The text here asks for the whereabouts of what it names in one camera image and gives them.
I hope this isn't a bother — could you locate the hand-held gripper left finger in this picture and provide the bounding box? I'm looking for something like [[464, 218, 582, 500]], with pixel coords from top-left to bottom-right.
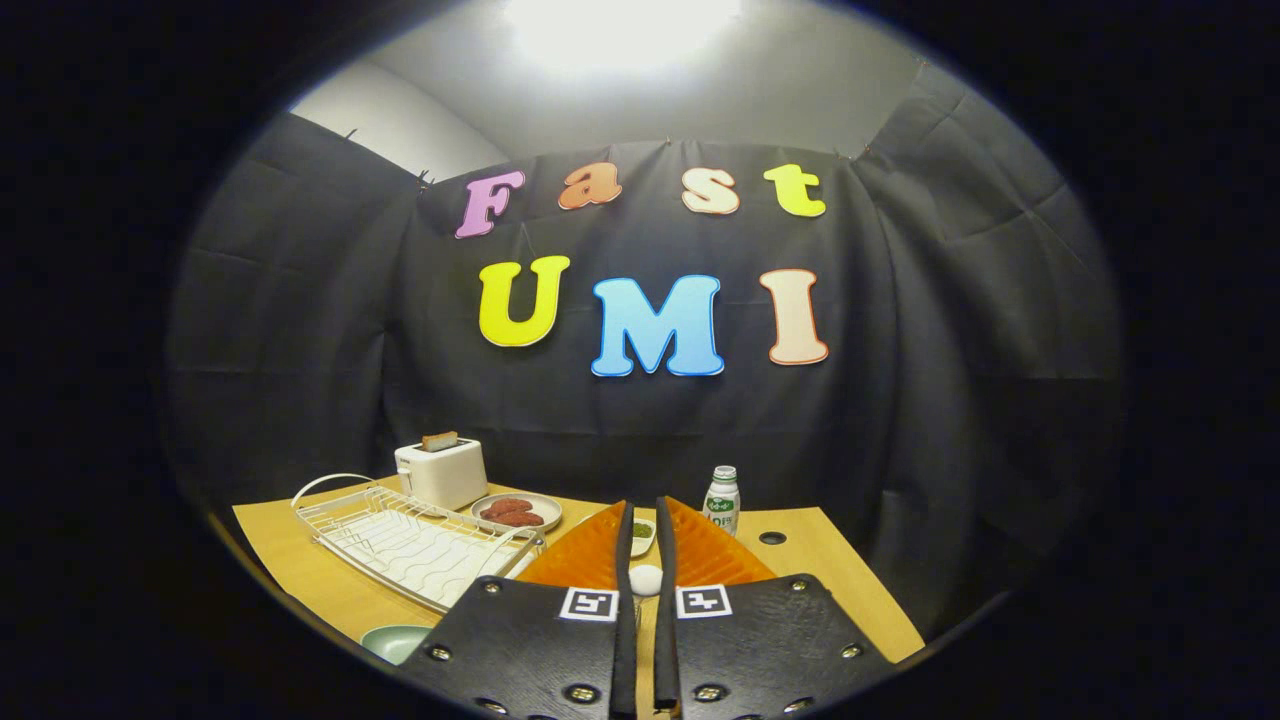
[[398, 499, 639, 720]]

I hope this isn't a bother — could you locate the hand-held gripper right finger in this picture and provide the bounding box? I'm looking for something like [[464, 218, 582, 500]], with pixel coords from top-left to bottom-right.
[[654, 496, 896, 720]]

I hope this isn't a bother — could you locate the pale green plate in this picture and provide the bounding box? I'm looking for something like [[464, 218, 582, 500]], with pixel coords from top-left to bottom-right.
[[360, 625, 434, 666]]

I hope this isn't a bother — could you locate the white wire dish rack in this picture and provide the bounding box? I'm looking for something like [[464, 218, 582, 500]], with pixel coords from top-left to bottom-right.
[[291, 473, 547, 614]]

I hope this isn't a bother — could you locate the beige oval plate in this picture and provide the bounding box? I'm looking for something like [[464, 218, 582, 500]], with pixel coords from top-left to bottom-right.
[[470, 492, 563, 534]]

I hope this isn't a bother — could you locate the white green-label drink bottle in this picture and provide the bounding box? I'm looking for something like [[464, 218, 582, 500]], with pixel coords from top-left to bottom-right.
[[702, 465, 742, 538]]

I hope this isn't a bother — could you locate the white toaster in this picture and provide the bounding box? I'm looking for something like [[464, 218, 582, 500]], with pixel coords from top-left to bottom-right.
[[394, 437, 490, 512]]

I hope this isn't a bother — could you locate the black backdrop cloth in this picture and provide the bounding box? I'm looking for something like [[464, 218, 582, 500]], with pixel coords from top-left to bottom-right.
[[165, 60, 1126, 641]]

